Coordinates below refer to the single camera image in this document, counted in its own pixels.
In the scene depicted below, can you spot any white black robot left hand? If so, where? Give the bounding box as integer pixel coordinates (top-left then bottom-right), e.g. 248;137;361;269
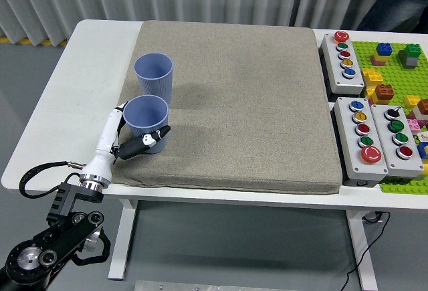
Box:
80;100;171;185

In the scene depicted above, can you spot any blue ribbed plastic cup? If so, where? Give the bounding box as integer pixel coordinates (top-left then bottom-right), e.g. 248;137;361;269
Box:
133;52;174;104
122;94;169;155

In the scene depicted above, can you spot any white table leg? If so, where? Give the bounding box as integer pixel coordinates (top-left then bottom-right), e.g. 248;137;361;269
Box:
107;199;138;280
346;209;379;291

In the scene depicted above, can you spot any grey-brown fabric mat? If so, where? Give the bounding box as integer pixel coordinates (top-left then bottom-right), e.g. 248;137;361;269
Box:
97;19;344;195

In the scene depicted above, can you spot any grey box large red button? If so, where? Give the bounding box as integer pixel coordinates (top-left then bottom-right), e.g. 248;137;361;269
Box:
333;96;389;182

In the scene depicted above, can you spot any grey five-button control box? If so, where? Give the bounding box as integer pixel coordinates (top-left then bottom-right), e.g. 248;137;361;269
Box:
320;30;366;96

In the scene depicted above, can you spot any green studded baseplate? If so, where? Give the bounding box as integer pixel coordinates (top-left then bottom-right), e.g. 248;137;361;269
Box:
352;39;428;195

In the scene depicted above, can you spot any grey box black selector knob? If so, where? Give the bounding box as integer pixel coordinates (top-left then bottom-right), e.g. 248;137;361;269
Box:
370;104;425;178

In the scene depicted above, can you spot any grey toy brick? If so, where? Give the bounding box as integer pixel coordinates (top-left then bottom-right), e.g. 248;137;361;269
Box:
403;56;421;70

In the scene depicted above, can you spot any person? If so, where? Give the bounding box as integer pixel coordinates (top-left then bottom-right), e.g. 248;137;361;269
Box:
356;0;428;33

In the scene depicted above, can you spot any dark green toy brick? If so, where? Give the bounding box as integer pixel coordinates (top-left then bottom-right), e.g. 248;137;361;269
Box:
397;43;422;61

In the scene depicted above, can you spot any black floor cable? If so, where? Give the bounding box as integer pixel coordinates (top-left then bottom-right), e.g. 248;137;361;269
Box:
340;211;391;291

